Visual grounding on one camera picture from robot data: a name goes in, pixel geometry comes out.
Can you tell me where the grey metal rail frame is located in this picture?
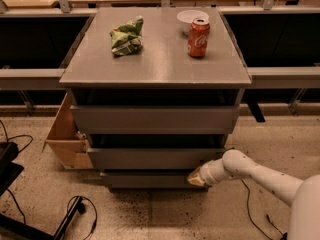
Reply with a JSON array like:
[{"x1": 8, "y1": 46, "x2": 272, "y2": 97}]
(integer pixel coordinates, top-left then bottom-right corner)
[{"x1": 0, "y1": 6, "x2": 320, "y2": 114}]

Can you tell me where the grey bottom drawer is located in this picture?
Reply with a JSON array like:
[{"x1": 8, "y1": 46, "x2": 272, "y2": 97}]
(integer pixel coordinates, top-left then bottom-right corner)
[{"x1": 100, "y1": 171, "x2": 201, "y2": 189}]

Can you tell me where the black equipment left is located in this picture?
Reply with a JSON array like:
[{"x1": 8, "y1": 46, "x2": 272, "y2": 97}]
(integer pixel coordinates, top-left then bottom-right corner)
[{"x1": 0, "y1": 142, "x2": 24, "y2": 196}]

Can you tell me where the black floor cable right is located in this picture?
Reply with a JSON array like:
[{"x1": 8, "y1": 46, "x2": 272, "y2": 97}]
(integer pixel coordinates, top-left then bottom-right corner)
[{"x1": 239, "y1": 178, "x2": 288, "y2": 240}]

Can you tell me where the green chip bag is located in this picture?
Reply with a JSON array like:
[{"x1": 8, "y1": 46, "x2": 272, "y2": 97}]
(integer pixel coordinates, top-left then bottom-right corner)
[{"x1": 110, "y1": 16, "x2": 144, "y2": 56}]

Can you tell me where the black stand leg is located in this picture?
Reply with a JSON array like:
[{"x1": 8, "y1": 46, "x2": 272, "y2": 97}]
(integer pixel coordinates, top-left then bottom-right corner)
[{"x1": 0, "y1": 196, "x2": 98, "y2": 240}]

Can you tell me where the red soda can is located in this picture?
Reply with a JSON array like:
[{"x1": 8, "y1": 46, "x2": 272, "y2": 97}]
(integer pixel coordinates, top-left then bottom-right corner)
[{"x1": 187, "y1": 17, "x2": 210, "y2": 57}]

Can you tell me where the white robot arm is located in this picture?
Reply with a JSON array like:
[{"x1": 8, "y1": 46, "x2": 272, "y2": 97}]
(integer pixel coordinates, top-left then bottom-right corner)
[{"x1": 187, "y1": 149, "x2": 320, "y2": 240}]

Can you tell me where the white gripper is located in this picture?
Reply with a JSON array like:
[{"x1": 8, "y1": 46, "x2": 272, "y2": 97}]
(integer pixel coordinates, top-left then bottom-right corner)
[{"x1": 187, "y1": 159, "x2": 230, "y2": 187}]

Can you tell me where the cardboard box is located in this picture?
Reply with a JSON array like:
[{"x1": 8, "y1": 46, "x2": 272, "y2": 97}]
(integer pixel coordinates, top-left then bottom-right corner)
[{"x1": 45, "y1": 94, "x2": 93, "y2": 169}]

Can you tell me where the black cable left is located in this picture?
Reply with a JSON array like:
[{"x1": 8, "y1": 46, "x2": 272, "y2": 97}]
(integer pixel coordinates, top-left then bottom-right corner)
[{"x1": 0, "y1": 118, "x2": 34, "y2": 225}]

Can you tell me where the grey drawer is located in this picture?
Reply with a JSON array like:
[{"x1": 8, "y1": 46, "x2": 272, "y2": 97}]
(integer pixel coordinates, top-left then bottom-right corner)
[
  {"x1": 70, "y1": 105, "x2": 239, "y2": 134},
  {"x1": 100, "y1": 171, "x2": 201, "y2": 189},
  {"x1": 88, "y1": 148, "x2": 224, "y2": 170}
]

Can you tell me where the grey drawer cabinet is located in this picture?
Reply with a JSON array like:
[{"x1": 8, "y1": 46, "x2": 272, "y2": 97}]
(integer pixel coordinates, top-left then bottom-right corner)
[{"x1": 59, "y1": 6, "x2": 252, "y2": 192}]

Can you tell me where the white bowl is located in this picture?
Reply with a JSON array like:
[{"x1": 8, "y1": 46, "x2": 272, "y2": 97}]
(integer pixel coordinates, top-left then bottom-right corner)
[{"x1": 177, "y1": 9, "x2": 209, "y2": 35}]

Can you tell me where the grey top drawer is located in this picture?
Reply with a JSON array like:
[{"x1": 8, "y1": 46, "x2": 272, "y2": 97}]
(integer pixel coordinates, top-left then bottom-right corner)
[{"x1": 70, "y1": 105, "x2": 239, "y2": 134}]

